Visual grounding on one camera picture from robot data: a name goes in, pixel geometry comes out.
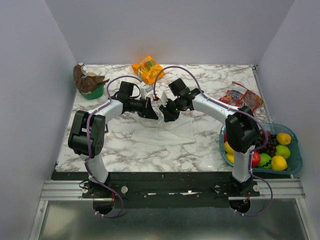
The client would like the yellow lemon top right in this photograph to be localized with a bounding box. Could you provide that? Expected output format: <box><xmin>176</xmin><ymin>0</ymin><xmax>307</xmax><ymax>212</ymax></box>
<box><xmin>276</xmin><ymin>132</ymin><xmax>292</xmax><ymax>146</ymax></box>

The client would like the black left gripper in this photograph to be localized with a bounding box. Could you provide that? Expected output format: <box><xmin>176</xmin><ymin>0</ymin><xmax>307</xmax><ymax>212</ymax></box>
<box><xmin>128</xmin><ymin>96</ymin><xmax>159</xmax><ymax>120</ymax></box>

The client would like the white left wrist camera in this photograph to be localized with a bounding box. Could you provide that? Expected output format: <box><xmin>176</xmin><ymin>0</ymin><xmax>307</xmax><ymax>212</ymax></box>
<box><xmin>139</xmin><ymin>84</ymin><xmax>154</xmax><ymax>99</ymax></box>

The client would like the red candy bag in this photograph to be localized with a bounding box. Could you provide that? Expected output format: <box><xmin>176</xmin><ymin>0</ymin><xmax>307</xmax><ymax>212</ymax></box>
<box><xmin>219</xmin><ymin>81</ymin><xmax>264</xmax><ymax>113</ymax></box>

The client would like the green bowl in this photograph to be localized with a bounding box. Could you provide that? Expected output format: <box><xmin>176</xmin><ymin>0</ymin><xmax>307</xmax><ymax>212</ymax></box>
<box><xmin>79</xmin><ymin>84</ymin><xmax>105</xmax><ymax>100</ymax></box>

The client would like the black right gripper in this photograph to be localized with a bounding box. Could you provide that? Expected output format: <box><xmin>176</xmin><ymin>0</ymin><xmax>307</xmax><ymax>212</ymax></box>
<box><xmin>158</xmin><ymin>97</ymin><xmax>184</xmax><ymax>123</ymax></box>

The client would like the white camisole garment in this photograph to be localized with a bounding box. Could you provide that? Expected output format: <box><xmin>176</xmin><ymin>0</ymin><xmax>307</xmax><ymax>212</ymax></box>
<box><xmin>131</xmin><ymin>115</ymin><xmax>196</xmax><ymax>146</ymax></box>

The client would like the teal plastic fruit basket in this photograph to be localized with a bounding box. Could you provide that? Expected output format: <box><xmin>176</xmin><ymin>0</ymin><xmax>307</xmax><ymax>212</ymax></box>
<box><xmin>219</xmin><ymin>121</ymin><xmax>303</xmax><ymax>175</ymax></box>

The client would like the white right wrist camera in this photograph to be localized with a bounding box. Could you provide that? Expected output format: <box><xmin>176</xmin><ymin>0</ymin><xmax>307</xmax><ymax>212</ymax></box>
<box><xmin>157</xmin><ymin>91</ymin><xmax>170</xmax><ymax>107</ymax></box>

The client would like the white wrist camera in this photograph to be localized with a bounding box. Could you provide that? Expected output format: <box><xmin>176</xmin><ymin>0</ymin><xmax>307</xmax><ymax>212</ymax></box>
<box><xmin>139</xmin><ymin>84</ymin><xmax>154</xmax><ymax>99</ymax></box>
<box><xmin>157</xmin><ymin>91</ymin><xmax>170</xmax><ymax>107</ymax></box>

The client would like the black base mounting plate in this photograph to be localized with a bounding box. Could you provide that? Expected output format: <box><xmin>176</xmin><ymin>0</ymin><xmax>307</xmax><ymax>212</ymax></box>
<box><xmin>51</xmin><ymin>171</ymin><xmax>293</xmax><ymax>209</ymax></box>

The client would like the red apple front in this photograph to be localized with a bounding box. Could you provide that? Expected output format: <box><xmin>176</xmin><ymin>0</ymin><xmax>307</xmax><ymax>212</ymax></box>
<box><xmin>251</xmin><ymin>151</ymin><xmax>261</xmax><ymax>168</ymax></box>

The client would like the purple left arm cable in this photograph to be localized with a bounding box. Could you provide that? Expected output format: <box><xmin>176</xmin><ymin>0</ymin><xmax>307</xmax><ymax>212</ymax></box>
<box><xmin>84</xmin><ymin>75</ymin><xmax>143</xmax><ymax>219</ymax></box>

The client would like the dark purple grape bunch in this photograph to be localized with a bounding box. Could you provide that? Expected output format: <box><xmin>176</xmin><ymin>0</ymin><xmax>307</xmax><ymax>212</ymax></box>
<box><xmin>255</xmin><ymin>129</ymin><xmax>279</xmax><ymax>158</ymax></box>

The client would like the yellow lemon left upper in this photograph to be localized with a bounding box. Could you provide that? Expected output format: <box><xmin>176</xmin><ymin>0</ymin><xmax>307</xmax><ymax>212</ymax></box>
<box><xmin>224</xmin><ymin>141</ymin><xmax>234</xmax><ymax>155</ymax></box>

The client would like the aluminium frame rail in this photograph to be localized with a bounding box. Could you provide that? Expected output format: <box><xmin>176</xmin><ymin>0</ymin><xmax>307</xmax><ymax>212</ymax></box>
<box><xmin>40</xmin><ymin>178</ymin><xmax>306</xmax><ymax>201</ymax></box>

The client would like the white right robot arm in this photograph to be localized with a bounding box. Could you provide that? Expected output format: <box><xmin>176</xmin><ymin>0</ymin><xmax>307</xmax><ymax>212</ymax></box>
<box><xmin>154</xmin><ymin>78</ymin><xmax>260</xmax><ymax>196</ymax></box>

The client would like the orange snack bag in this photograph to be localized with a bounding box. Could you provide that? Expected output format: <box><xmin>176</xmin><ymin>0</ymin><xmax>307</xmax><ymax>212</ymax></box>
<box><xmin>131</xmin><ymin>56</ymin><xmax>163</xmax><ymax>85</ymax></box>

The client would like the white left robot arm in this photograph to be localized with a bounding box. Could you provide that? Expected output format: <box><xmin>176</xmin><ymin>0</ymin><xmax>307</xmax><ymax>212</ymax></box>
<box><xmin>68</xmin><ymin>81</ymin><xmax>159</xmax><ymax>198</ymax></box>

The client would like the yellow lemon bottom right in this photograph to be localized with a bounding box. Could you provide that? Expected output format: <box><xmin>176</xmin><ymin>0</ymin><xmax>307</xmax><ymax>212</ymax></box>
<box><xmin>271</xmin><ymin>155</ymin><xmax>288</xmax><ymax>171</ymax></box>

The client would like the yellow lemon left lower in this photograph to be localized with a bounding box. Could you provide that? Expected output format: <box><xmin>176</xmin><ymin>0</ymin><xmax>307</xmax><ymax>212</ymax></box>
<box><xmin>226</xmin><ymin>153</ymin><xmax>235</xmax><ymax>164</ymax></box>

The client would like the green lime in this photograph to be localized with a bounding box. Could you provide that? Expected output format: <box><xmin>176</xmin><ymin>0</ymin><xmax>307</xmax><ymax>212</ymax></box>
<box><xmin>275</xmin><ymin>144</ymin><xmax>291</xmax><ymax>160</ymax></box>

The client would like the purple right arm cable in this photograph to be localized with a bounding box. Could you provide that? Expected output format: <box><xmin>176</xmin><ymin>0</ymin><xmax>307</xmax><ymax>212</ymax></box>
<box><xmin>152</xmin><ymin>65</ymin><xmax>275</xmax><ymax>217</ymax></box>

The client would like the green apple with squiggle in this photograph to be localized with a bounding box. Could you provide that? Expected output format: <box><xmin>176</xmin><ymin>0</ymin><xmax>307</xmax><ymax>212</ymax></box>
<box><xmin>257</xmin><ymin>153</ymin><xmax>272</xmax><ymax>169</ymax></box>

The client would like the yellow lemon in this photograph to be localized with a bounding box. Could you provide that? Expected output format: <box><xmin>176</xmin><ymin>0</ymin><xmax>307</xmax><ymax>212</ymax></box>
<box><xmin>226</xmin><ymin>153</ymin><xmax>235</xmax><ymax>164</ymax></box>
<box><xmin>224</xmin><ymin>141</ymin><xmax>234</xmax><ymax>155</ymax></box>
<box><xmin>276</xmin><ymin>132</ymin><xmax>292</xmax><ymax>146</ymax></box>
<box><xmin>271</xmin><ymin>155</ymin><xmax>288</xmax><ymax>171</ymax></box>

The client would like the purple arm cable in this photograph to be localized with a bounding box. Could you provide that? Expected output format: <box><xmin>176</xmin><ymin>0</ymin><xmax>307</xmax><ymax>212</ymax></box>
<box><xmin>152</xmin><ymin>65</ymin><xmax>275</xmax><ymax>217</ymax></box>
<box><xmin>84</xmin><ymin>75</ymin><xmax>143</xmax><ymax>219</ymax></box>

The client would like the crumpled brown paper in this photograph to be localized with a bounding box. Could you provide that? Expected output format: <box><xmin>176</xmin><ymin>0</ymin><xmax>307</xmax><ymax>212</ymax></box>
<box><xmin>73</xmin><ymin>62</ymin><xmax>109</xmax><ymax>94</ymax></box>

